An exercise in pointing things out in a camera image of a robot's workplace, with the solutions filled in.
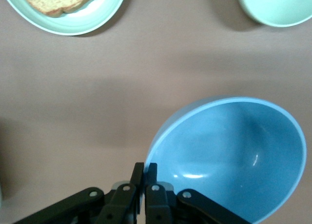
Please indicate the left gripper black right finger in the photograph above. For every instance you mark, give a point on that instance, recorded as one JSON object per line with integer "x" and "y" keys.
{"x": 151, "y": 175}

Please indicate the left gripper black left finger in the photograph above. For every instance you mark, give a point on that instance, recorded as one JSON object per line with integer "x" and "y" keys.
{"x": 136, "y": 175}

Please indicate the blue bowl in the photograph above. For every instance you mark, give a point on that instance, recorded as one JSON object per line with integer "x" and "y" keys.
{"x": 219, "y": 160}

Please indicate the light green bowl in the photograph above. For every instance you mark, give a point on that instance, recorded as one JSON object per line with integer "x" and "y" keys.
{"x": 280, "y": 6}

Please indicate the brown table mat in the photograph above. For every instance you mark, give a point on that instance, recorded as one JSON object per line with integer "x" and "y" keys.
{"x": 97, "y": 87}

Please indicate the light green plate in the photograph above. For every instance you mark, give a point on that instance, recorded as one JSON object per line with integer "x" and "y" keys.
{"x": 80, "y": 24}

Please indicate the brown bread slice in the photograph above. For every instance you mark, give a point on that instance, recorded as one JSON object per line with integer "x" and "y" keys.
{"x": 61, "y": 2}

